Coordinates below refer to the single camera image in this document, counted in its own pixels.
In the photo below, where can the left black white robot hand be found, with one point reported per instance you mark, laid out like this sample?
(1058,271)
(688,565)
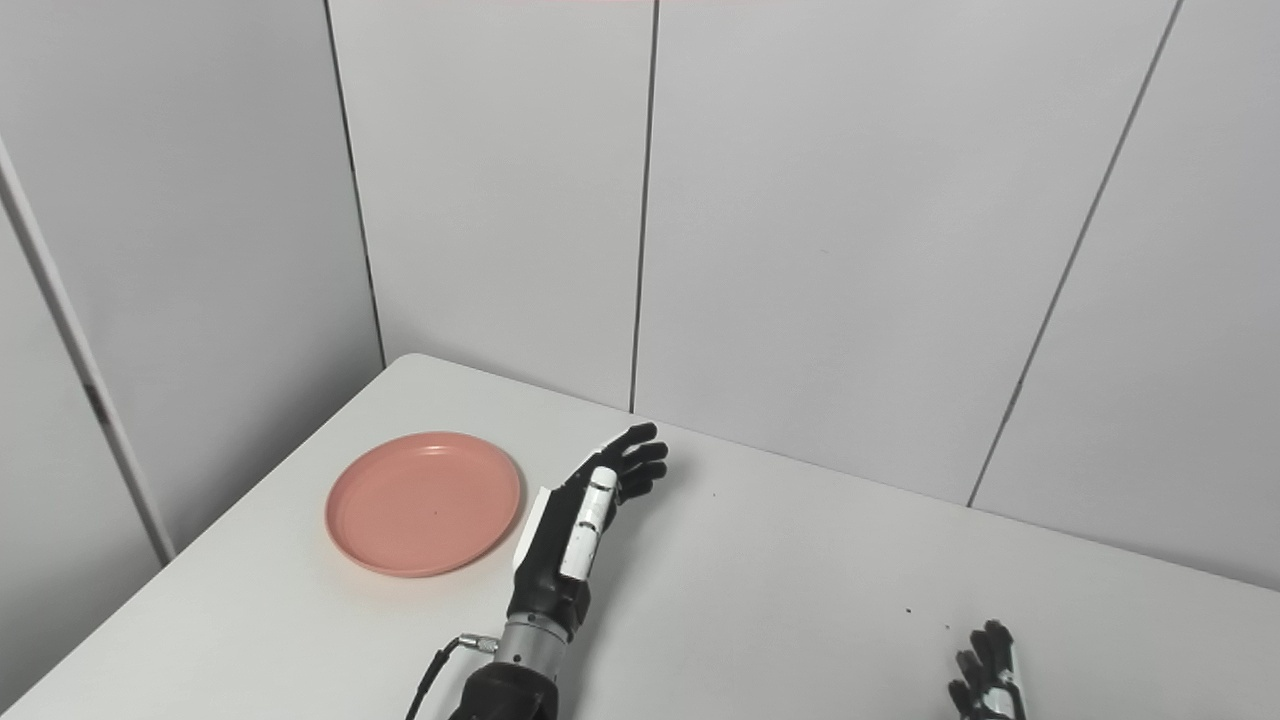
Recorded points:
(560,550)

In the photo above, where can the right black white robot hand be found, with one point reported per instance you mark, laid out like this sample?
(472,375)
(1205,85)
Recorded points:
(985,680)

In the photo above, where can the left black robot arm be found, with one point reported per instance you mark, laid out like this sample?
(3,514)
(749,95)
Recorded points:
(515,675)

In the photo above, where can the pink round plate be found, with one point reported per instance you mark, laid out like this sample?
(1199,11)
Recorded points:
(424,503)

